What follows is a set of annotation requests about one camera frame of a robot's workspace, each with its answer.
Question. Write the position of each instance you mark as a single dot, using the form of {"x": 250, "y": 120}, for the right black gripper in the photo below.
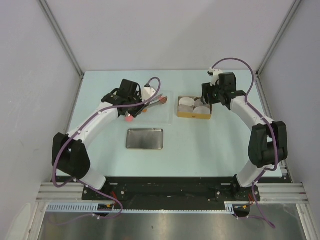
{"x": 207, "y": 89}

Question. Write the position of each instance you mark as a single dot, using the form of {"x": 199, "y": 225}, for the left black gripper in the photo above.
{"x": 140, "y": 100}

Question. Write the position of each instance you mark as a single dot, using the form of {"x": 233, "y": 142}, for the metal tongs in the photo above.
{"x": 155, "y": 102}

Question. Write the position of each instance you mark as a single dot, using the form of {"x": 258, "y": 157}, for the pink sandwich cookie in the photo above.
{"x": 163, "y": 100}
{"x": 129, "y": 118}

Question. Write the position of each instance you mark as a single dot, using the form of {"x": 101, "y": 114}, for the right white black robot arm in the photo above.
{"x": 268, "y": 143}

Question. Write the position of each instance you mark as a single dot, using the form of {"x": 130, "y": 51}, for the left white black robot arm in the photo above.
{"x": 70, "y": 151}

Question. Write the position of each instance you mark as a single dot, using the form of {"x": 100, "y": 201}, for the gold cookie tin box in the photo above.
{"x": 192, "y": 107}

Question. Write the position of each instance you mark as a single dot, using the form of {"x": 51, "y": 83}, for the white paper cup back right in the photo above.
{"x": 198, "y": 103}

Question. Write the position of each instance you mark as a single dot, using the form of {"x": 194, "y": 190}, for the white paper cup back left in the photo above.
{"x": 187, "y": 101}

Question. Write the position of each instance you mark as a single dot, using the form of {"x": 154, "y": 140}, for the white paper cup front left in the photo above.
{"x": 184, "y": 109}

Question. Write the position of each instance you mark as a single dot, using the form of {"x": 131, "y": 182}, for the silver tin lid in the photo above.
{"x": 145, "y": 139}

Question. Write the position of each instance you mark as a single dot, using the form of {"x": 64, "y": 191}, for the clear plastic tray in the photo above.
{"x": 158, "y": 115}

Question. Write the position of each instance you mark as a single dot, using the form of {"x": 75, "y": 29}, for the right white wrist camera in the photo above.
{"x": 214, "y": 74}

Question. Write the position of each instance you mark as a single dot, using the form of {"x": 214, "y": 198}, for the right aluminium frame post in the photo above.
{"x": 279, "y": 34}

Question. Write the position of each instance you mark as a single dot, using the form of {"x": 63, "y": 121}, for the aluminium frame post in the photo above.
{"x": 279, "y": 34}
{"x": 49, "y": 15}

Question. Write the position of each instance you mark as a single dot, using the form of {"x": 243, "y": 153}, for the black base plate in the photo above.
{"x": 217, "y": 189}

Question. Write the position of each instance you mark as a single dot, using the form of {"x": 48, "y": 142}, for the white slotted cable duct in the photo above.
{"x": 106, "y": 208}

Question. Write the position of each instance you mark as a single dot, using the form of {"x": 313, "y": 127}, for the aluminium rail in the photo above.
{"x": 270, "y": 193}

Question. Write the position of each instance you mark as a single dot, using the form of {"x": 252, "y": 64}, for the left aluminium frame post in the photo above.
{"x": 49, "y": 15}

